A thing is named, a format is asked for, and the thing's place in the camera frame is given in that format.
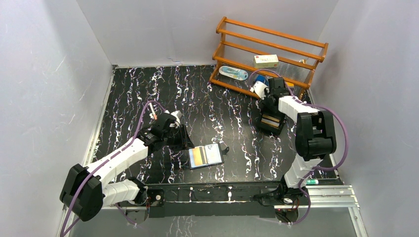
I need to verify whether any black leather card holder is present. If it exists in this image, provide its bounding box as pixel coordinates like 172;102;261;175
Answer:
187;143;230;170

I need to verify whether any grey credit card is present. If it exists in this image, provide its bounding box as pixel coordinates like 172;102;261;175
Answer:
204;144;222;165

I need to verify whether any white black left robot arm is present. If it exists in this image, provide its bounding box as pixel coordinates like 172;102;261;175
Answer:
59;111;194;222

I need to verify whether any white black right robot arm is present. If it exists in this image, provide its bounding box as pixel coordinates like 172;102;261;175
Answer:
257;77;336;204

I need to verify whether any black tray with cards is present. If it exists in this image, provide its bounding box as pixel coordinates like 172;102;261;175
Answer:
256;110;286;135

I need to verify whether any small pen on table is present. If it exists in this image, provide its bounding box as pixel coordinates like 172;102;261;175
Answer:
149;103;157;120

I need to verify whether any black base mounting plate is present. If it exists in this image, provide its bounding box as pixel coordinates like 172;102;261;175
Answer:
116;181;310;219

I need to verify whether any white blue packaged item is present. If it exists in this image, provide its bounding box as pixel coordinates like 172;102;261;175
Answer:
219;66;249;81

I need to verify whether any small blue cube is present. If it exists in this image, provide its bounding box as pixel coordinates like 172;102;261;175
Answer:
255;75;266;83

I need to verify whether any orange wooden shelf rack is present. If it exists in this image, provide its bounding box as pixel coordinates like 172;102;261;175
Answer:
209;16;329;98

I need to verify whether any white cardboard box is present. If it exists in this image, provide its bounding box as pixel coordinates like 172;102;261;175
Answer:
253;54;279;69

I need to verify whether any green white marker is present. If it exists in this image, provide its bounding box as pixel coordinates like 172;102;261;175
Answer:
306;179;320;185

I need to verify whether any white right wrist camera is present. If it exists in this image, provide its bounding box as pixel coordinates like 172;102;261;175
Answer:
250;81;269;99

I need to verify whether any aluminium frame rail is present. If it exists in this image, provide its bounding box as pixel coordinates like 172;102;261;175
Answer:
60;180;359;220

